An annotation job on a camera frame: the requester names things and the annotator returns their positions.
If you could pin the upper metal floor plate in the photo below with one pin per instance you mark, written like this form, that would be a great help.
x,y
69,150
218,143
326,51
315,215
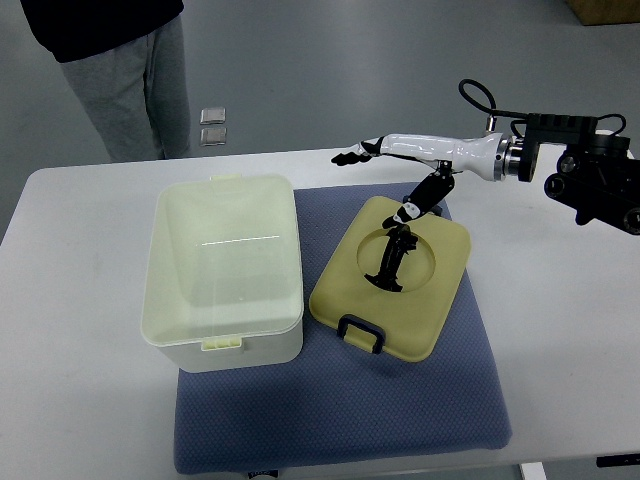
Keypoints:
x,y
213,115

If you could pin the metal floor plate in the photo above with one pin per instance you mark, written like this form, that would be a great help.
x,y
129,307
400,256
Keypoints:
x,y
213,136
213,115

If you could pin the black table control panel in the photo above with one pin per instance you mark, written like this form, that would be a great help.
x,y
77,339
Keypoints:
x,y
613,461

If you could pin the white table leg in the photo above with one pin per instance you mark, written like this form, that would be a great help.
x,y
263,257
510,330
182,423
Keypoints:
x,y
532,471

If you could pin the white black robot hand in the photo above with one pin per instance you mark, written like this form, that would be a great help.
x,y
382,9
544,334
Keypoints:
x,y
491,157

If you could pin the brown cardboard box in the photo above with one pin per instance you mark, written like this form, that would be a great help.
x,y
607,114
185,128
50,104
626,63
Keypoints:
x,y
605,12

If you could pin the blue grey cushion mat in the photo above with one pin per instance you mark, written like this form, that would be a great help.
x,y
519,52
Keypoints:
x,y
335,403

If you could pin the standing person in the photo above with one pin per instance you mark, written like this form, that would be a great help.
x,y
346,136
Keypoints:
x,y
125,63

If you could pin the yellow box lid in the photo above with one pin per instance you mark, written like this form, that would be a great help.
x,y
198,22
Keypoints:
x,y
391,289

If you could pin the white storage box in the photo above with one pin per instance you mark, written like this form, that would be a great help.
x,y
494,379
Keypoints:
x,y
224,285

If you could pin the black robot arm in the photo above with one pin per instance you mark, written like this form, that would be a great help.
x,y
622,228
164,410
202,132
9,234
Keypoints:
x,y
595,175

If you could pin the lower metal floor plate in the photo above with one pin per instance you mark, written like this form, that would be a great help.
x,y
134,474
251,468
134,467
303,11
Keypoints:
x,y
213,136

